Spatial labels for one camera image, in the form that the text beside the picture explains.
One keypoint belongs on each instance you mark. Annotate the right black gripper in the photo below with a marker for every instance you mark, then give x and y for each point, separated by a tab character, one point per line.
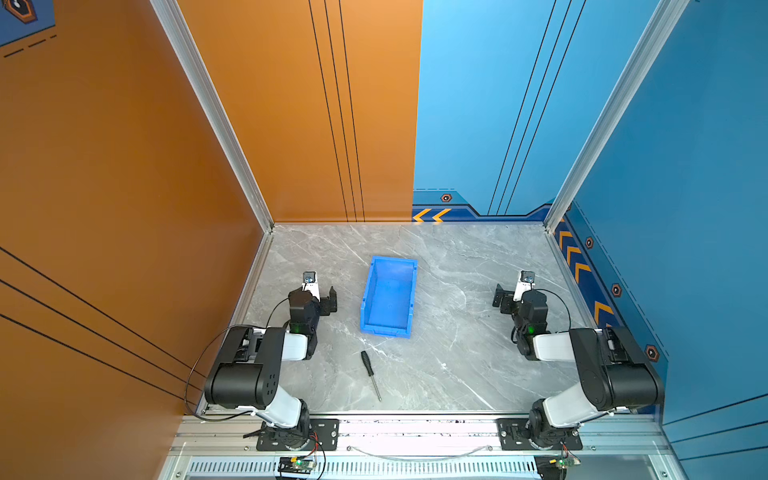
505	301

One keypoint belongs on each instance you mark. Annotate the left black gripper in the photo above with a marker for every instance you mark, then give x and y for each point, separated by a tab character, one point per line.
325	301

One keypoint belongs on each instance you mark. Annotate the black handled screwdriver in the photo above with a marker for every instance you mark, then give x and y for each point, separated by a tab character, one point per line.
370	372

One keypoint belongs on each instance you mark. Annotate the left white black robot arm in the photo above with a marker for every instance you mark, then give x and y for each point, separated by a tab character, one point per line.
245	374

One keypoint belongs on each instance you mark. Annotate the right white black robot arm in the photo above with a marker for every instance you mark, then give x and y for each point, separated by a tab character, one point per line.
613	372

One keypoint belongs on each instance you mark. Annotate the blue plastic storage bin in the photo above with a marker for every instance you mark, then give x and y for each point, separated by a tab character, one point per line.
388	301

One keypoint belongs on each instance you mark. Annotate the left green circuit board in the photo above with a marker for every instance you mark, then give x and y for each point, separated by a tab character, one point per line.
296	467

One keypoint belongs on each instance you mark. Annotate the green circuit board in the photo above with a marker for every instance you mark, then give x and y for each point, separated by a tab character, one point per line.
555	468
296	467

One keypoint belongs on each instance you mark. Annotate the right green circuit board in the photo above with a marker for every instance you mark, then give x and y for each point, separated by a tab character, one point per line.
555	468

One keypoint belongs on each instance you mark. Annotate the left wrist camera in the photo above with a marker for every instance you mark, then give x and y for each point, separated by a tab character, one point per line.
310	283

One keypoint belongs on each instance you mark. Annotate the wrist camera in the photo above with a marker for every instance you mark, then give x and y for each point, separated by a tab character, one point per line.
526	282
310	283

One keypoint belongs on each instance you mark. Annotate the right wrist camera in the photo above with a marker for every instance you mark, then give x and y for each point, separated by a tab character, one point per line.
526	282

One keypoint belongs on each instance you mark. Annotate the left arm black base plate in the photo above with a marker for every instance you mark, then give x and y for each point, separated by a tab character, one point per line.
323	432

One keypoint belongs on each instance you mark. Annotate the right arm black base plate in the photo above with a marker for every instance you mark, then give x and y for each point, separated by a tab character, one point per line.
517	434

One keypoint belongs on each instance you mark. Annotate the aluminium front rail frame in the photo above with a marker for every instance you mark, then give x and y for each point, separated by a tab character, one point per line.
422	446

